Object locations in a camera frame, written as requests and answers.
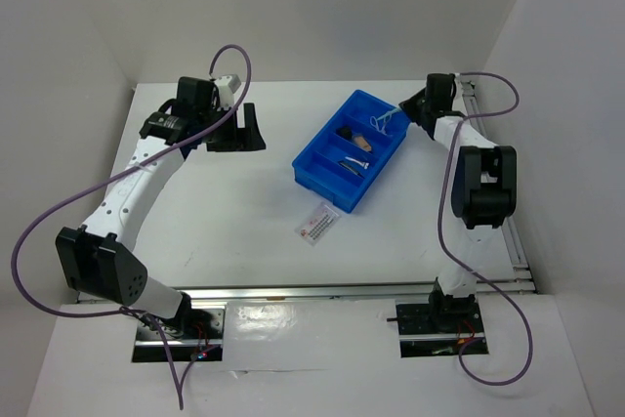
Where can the black makeup tube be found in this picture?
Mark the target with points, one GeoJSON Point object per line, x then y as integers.
{"type": "Point", "coordinates": [350, 169]}

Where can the small black round jar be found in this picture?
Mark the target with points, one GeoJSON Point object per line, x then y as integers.
{"type": "Point", "coordinates": [345, 133]}

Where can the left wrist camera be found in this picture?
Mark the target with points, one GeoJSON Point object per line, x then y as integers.
{"type": "Point", "coordinates": [227, 86]}

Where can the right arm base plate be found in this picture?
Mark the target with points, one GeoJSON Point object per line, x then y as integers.
{"type": "Point", "coordinates": [419, 335]}

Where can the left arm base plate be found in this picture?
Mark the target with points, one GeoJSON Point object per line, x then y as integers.
{"type": "Point", "coordinates": [204, 340]}

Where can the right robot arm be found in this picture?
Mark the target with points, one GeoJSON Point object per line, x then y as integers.
{"type": "Point", "coordinates": [455, 289]}

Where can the small silver glue tube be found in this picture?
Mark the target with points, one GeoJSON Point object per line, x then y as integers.
{"type": "Point", "coordinates": [359, 163]}

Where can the front aluminium rail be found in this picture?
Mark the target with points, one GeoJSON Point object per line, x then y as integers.
{"type": "Point", "coordinates": [356, 291]}

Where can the blue divided plastic bin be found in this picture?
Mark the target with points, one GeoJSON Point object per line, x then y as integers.
{"type": "Point", "coordinates": [316, 166]}

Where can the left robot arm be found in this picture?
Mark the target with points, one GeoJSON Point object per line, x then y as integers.
{"type": "Point", "coordinates": [97, 258]}

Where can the beige foundation tube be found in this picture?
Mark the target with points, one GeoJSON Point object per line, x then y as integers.
{"type": "Point", "coordinates": [360, 141]}

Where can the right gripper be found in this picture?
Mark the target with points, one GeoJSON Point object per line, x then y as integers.
{"type": "Point", "coordinates": [407, 106]}

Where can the false eyelash packet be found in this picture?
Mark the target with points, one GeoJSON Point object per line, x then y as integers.
{"type": "Point", "coordinates": [317, 224]}

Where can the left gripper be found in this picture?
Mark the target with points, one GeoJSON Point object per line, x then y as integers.
{"type": "Point", "coordinates": [240, 139]}

